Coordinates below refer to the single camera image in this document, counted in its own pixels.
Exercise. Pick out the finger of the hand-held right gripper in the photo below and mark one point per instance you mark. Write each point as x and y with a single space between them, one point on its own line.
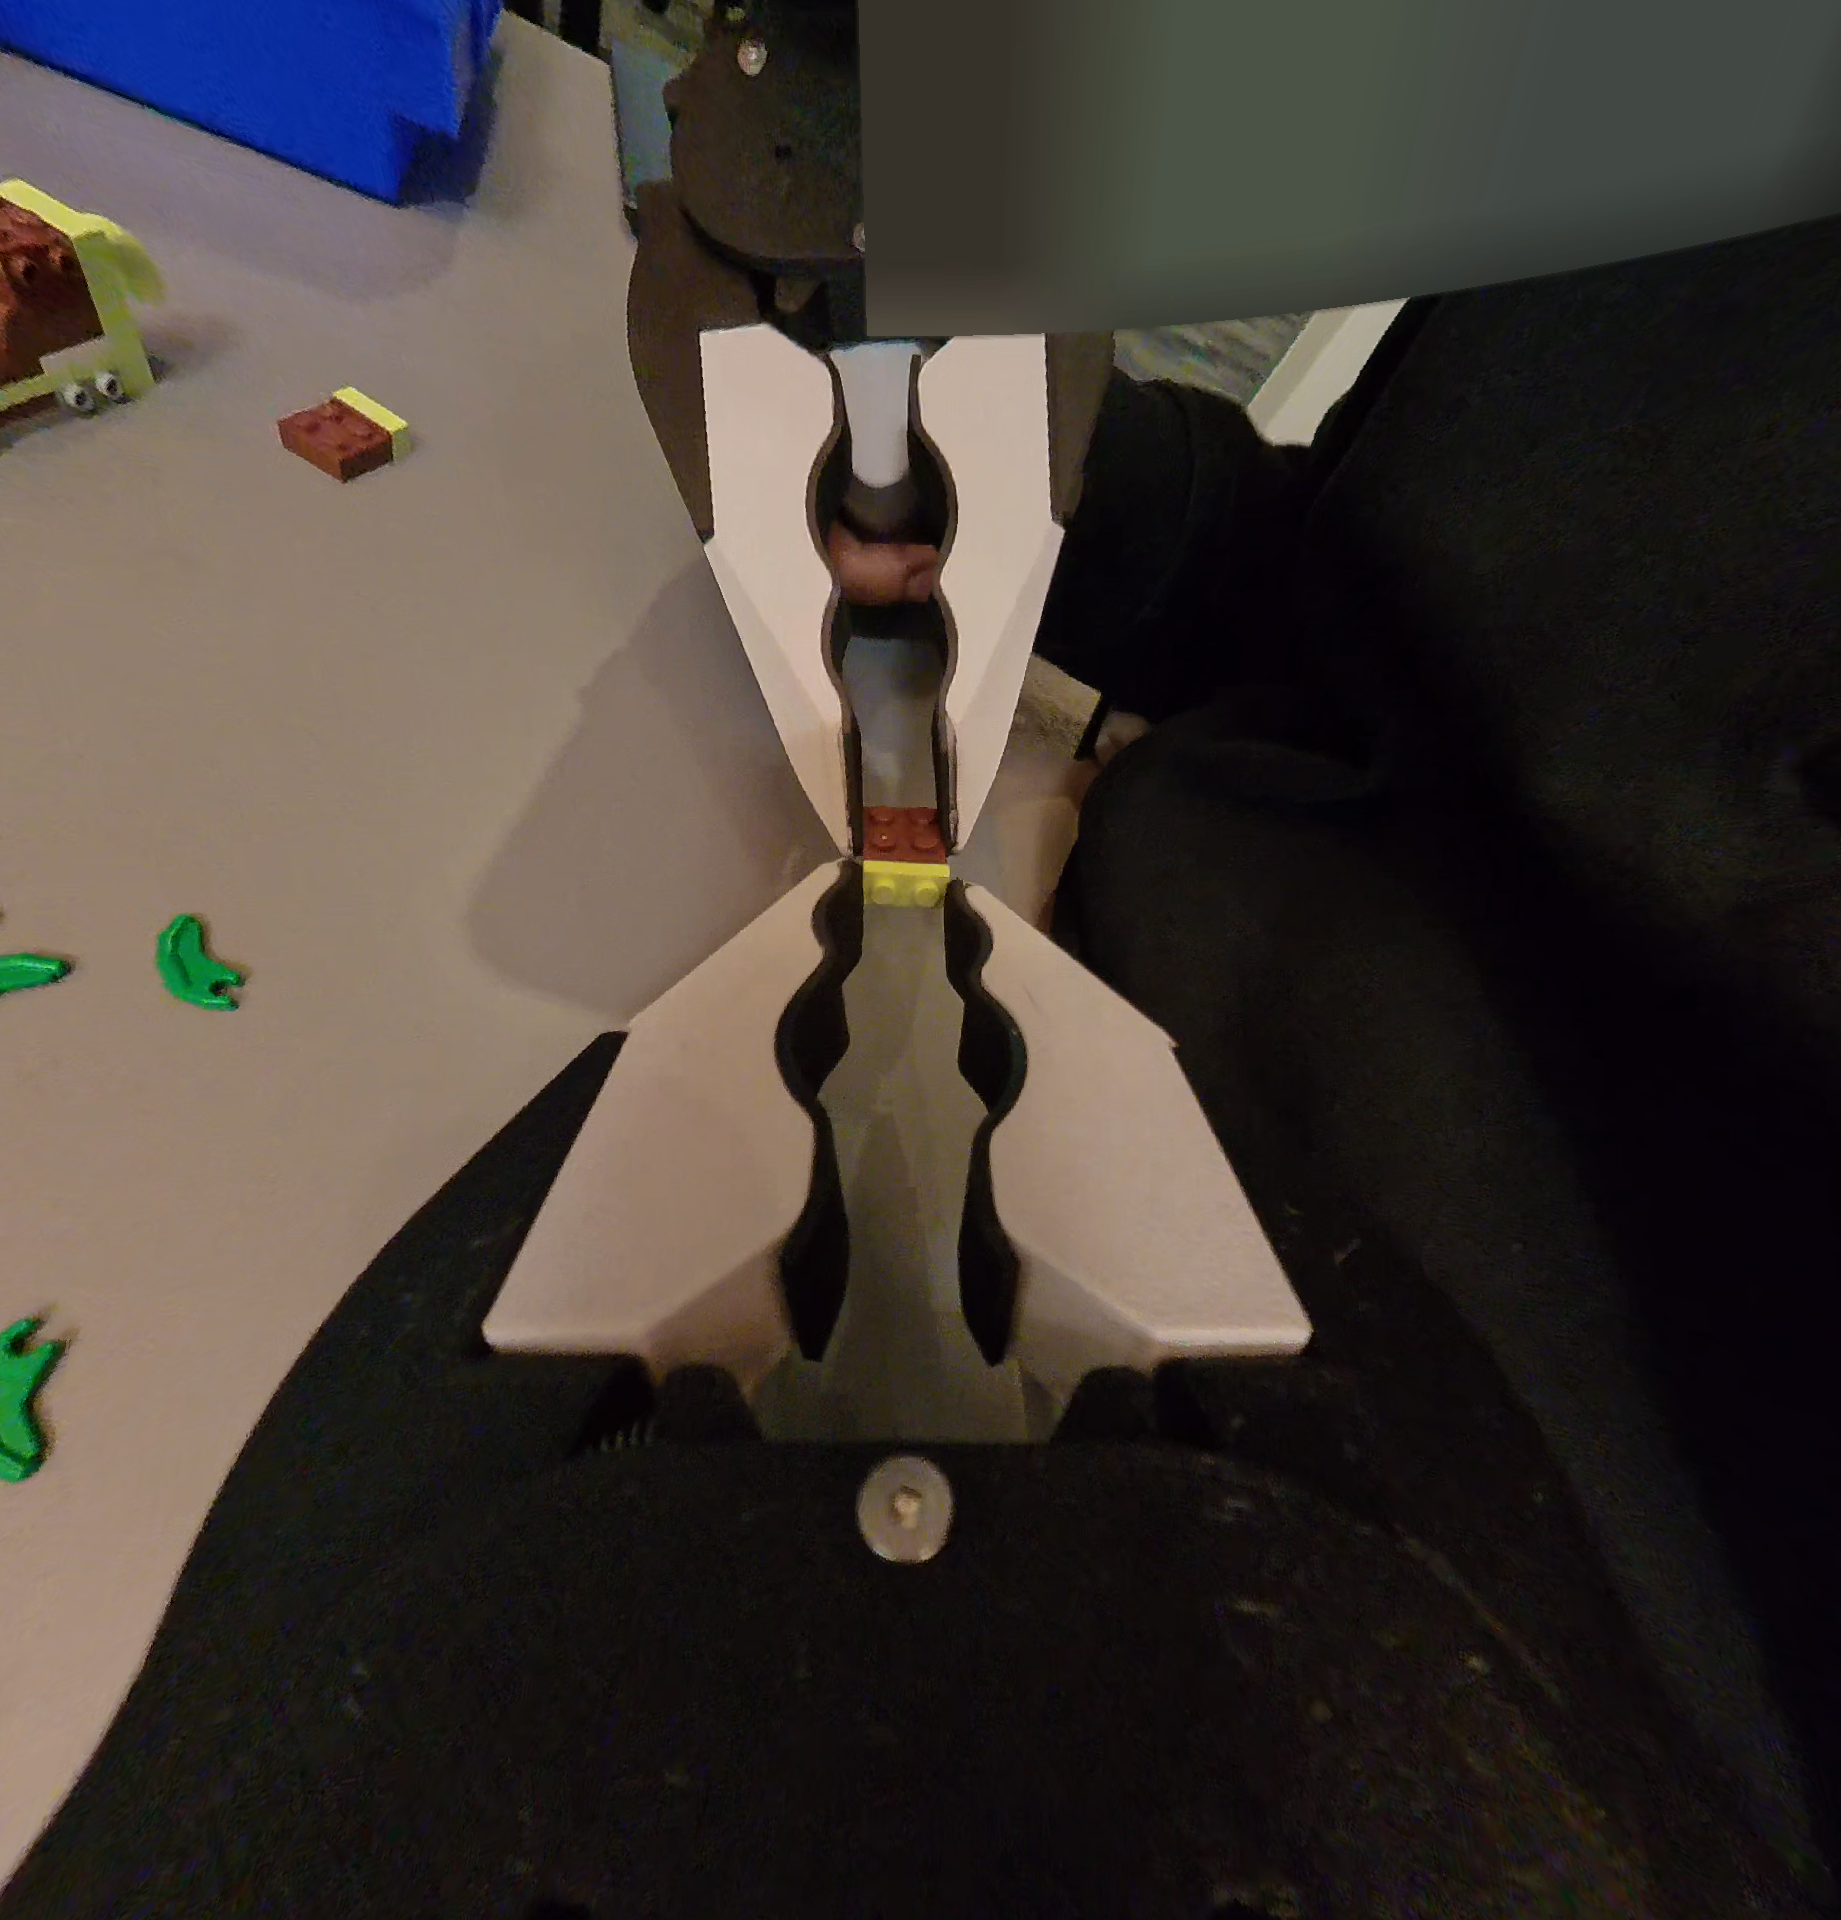
1002 480
762 480

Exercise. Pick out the person's right hand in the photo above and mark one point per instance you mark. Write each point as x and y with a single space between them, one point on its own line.
883 566

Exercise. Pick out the small brown and lime brick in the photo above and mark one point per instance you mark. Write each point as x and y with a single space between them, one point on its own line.
335 438
905 841

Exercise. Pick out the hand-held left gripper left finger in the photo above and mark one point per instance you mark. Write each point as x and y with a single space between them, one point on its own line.
635 1200

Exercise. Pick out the brown lime brick build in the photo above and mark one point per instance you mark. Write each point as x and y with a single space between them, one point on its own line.
35 301

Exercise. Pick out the blue plastic bin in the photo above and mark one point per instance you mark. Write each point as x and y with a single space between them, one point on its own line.
260 74

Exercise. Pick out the scattered green leaf pieces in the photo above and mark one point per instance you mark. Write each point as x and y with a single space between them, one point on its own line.
192 968

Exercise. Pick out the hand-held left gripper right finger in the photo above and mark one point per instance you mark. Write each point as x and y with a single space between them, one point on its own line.
1144 1200

